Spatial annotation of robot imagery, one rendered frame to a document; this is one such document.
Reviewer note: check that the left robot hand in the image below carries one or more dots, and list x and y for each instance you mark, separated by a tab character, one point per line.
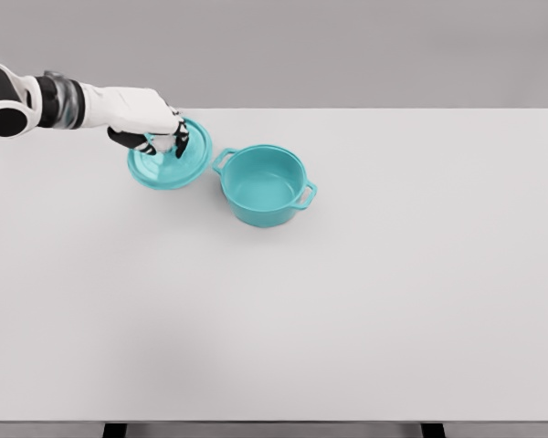
141	111

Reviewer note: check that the teal pot lid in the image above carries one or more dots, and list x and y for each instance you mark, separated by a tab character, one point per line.
173	171

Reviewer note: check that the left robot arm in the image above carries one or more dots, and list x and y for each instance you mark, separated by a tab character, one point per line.
50	102

